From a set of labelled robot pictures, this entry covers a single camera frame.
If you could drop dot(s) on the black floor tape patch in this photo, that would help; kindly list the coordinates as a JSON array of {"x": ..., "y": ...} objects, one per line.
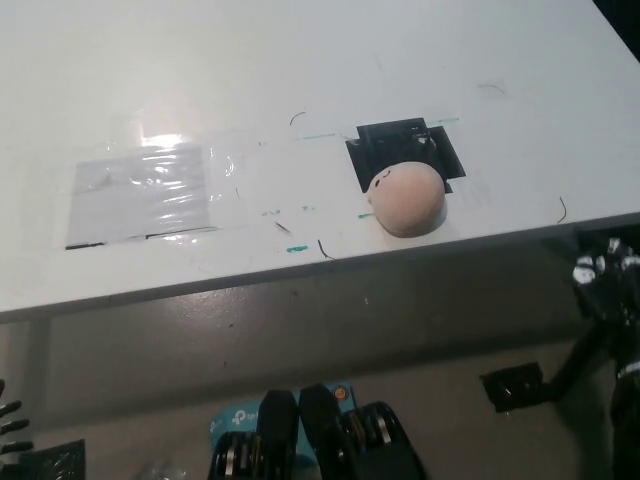
[
  {"x": 512, "y": 387},
  {"x": 55, "y": 462}
]

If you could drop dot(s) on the teal tp-link box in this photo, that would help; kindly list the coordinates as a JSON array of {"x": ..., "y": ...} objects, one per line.
[{"x": 237, "y": 417}]

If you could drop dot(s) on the black square tape mask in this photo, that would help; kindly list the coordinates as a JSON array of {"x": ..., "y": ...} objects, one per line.
[{"x": 387, "y": 147}]

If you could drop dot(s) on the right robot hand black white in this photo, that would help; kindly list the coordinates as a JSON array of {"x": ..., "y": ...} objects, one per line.
[{"x": 612, "y": 280}]

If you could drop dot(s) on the clear plastic film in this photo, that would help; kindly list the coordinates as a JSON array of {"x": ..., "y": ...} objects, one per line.
[{"x": 227, "y": 165}]

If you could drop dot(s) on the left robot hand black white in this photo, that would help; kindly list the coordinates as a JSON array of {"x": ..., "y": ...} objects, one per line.
[{"x": 12, "y": 430}]

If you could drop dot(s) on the pink dumpling squeeze toy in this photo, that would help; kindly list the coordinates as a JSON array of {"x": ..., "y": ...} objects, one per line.
[{"x": 407, "y": 200}]

